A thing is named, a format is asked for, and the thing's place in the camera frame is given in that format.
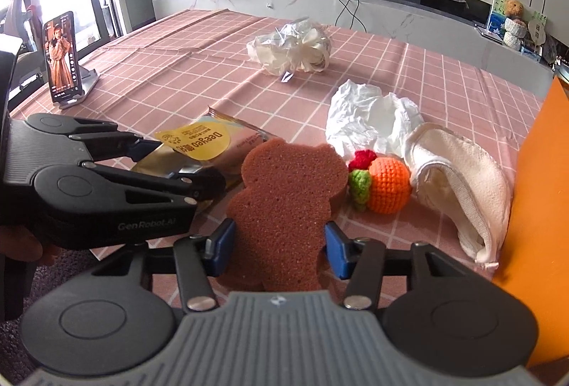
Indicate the decorated display plate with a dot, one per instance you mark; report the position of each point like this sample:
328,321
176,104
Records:
554,48

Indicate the gold yellow-label snack packet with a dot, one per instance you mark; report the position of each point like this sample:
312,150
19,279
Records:
209,141

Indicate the brown bear-shaped sponge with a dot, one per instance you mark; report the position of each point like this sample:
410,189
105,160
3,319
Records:
284,199

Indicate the person's left hand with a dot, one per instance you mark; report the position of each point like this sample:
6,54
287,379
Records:
31,248

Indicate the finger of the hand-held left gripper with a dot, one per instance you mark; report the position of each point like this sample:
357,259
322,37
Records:
115,141
178,186

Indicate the green painted canvas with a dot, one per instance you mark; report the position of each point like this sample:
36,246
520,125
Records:
494,15

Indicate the orange cardboard box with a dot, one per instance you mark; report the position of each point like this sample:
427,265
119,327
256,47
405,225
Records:
542,212

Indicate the crochet orange fruit toy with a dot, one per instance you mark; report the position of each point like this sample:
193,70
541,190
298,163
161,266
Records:
389,186

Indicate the white paper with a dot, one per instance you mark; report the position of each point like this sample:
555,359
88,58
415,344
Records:
364,115

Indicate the white ribbon bundle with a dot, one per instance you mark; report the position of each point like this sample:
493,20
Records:
289,48

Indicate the white cream towel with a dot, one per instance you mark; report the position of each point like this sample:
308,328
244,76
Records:
462,172

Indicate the black smartphone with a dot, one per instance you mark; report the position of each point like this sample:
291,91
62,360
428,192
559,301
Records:
62,57

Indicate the round paper fan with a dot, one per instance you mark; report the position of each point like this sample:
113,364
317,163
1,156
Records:
538,30

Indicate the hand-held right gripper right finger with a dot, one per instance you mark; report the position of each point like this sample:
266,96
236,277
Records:
335,252

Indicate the brown teddy bear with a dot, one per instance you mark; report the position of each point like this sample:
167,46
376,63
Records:
513,7

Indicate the purple rug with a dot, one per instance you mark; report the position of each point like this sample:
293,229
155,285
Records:
53,284

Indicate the pink checked tablecloth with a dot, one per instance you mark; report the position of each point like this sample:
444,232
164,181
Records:
186,70

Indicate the silver laptop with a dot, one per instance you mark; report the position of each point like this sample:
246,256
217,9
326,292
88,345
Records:
489,33

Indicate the silver phone stand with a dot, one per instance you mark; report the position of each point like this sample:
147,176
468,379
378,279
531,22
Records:
89,77

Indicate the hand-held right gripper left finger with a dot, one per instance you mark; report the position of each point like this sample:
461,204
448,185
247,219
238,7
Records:
224,246

